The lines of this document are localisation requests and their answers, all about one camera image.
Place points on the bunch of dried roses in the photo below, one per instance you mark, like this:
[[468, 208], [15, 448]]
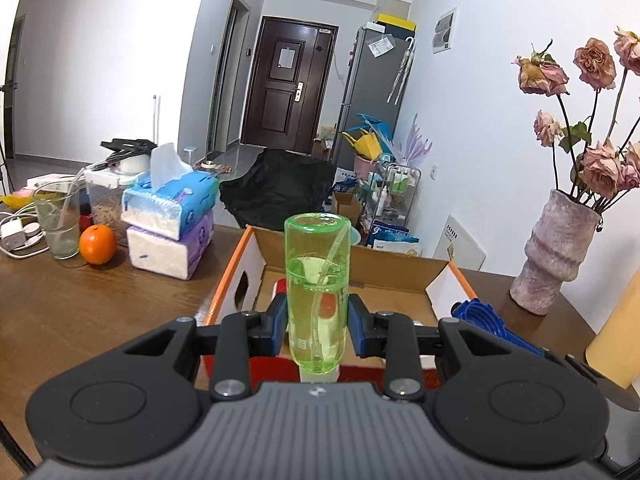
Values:
[[595, 62]]

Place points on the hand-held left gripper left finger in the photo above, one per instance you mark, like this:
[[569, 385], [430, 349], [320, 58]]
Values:
[[279, 322]]

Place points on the white bag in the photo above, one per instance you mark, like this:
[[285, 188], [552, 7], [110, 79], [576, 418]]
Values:
[[397, 249]]

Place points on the green spray bottle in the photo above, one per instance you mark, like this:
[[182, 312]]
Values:
[[315, 270]]

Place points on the pet water feeder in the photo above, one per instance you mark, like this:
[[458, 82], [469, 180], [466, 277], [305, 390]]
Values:
[[190, 155]]

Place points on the blue ribbed cap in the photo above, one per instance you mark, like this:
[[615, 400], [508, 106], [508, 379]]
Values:
[[480, 317]]

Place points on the metal storage trolley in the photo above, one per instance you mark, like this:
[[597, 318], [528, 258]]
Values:
[[395, 190]]

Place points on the small open cardboard box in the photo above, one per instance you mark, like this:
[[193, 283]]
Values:
[[346, 207]]

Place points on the hanging folded umbrella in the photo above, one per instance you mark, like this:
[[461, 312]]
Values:
[[402, 70]]

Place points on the brown carton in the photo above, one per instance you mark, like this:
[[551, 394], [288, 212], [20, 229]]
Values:
[[324, 142]]

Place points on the yellow and black box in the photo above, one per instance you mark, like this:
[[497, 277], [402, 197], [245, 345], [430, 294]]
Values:
[[396, 22]]

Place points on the red cardboard box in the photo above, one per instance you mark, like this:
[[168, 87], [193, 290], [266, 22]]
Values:
[[390, 275]]

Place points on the white paper sheet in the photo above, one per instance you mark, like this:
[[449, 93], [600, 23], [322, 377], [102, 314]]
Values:
[[285, 56]]

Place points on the blue tissue pack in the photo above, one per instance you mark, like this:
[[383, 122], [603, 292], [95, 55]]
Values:
[[165, 205]]

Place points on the purple tissue pack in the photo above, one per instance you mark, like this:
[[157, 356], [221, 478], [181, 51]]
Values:
[[160, 255]]

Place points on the orange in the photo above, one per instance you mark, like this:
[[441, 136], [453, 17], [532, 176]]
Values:
[[97, 245]]

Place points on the pink bucket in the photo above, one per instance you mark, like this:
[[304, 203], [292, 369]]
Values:
[[366, 166]]

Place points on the green basin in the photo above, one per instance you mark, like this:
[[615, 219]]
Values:
[[356, 235]]

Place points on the pink ceramic vase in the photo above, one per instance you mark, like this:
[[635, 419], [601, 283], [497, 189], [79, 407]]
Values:
[[555, 255]]

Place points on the clear plastic pocket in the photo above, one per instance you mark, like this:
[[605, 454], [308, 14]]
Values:
[[381, 46]]

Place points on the white flat box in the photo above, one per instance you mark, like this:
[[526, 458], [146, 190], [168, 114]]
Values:
[[55, 180]]

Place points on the white board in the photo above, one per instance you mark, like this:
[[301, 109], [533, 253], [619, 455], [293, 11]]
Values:
[[462, 245]]

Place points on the clear food container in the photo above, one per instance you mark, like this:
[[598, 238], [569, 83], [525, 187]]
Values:
[[102, 200]]

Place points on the dark side doorway frame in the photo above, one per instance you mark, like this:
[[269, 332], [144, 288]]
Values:
[[227, 75]]

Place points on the white mop stick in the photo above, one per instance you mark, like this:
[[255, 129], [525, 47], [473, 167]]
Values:
[[156, 120]]

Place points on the grey refrigerator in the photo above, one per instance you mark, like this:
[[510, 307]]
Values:
[[370, 100]]

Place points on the blue bag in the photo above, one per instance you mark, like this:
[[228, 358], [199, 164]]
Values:
[[392, 232]]

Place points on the black folding stand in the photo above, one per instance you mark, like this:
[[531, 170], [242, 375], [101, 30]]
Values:
[[127, 145]]

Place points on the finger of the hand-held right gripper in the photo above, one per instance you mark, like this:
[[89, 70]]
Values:
[[610, 392]]

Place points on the drinking glass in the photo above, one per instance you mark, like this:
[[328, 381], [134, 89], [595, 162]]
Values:
[[57, 225]]

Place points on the blue and yellow toys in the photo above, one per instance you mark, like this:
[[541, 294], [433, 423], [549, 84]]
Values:
[[370, 135]]

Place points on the dark brown entrance door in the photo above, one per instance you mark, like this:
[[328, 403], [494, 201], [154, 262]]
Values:
[[280, 110]]

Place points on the black folding chair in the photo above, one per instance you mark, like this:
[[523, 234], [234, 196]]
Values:
[[275, 190]]

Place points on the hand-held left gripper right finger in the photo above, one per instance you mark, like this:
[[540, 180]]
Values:
[[356, 322]]

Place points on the yellow packet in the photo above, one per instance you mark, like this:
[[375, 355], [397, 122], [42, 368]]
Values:
[[17, 202]]

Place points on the purple feather decoration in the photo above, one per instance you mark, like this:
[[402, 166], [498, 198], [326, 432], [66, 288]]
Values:
[[415, 142]]

